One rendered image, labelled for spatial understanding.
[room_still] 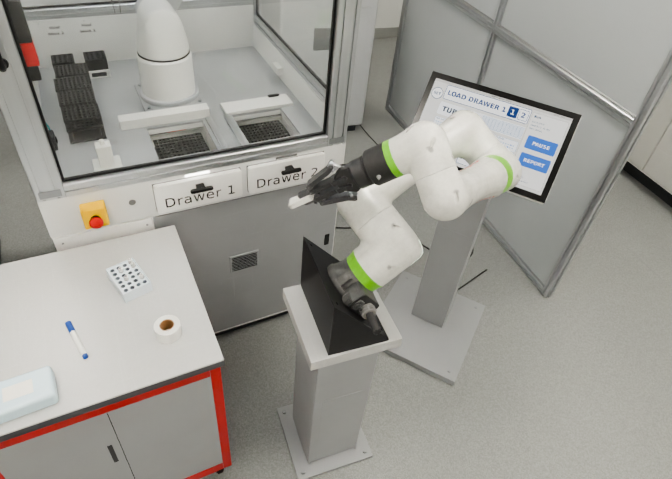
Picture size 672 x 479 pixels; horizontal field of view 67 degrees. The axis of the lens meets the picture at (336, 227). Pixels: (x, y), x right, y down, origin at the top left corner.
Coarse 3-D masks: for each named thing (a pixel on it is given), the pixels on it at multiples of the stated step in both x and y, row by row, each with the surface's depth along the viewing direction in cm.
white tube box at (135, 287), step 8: (120, 264) 155; (128, 264) 155; (136, 264) 155; (112, 272) 152; (128, 272) 153; (136, 272) 153; (112, 280) 151; (120, 280) 150; (128, 280) 150; (136, 280) 152; (144, 280) 151; (120, 288) 148; (128, 288) 148; (136, 288) 148; (144, 288) 150; (152, 288) 152; (128, 296) 148; (136, 296) 150
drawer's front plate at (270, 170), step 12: (300, 156) 182; (312, 156) 183; (324, 156) 186; (252, 168) 175; (264, 168) 177; (276, 168) 179; (312, 168) 187; (252, 180) 178; (300, 180) 188; (252, 192) 181
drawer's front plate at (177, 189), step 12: (180, 180) 166; (192, 180) 167; (204, 180) 169; (216, 180) 171; (228, 180) 173; (240, 180) 176; (156, 192) 164; (168, 192) 166; (180, 192) 168; (204, 192) 172; (216, 192) 174; (228, 192) 177; (240, 192) 179; (156, 204) 167; (168, 204) 169; (180, 204) 171; (192, 204) 173
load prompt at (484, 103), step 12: (444, 96) 180; (456, 96) 179; (468, 96) 177; (480, 96) 176; (480, 108) 176; (492, 108) 175; (504, 108) 174; (516, 108) 172; (516, 120) 172; (528, 120) 171
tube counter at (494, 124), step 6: (480, 114) 176; (486, 120) 175; (492, 120) 174; (498, 120) 174; (492, 126) 174; (498, 126) 174; (504, 126) 173; (510, 126) 173; (516, 126) 172; (498, 132) 174; (504, 132) 173; (510, 132) 173; (516, 132) 172; (522, 132) 171; (516, 138) 172
